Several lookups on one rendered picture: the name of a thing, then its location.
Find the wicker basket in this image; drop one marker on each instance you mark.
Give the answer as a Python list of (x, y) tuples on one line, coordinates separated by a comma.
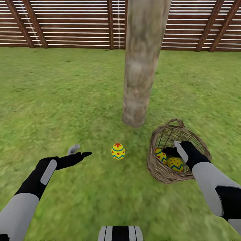
[(156, 167)]

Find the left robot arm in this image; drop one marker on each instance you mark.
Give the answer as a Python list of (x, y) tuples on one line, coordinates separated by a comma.
[(16, 216)]

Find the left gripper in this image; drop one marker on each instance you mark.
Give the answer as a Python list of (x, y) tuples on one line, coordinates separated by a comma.
[(74, 159)]

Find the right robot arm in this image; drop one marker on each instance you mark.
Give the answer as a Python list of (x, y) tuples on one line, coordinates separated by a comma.
[(222, 195)]

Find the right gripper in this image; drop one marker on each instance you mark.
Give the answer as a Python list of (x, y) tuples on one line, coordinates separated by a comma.
[(170, 152)]

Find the easter egg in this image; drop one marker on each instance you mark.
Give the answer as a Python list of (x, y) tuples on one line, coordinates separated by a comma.
[(118, 151), (162, 156), (175, 163)]

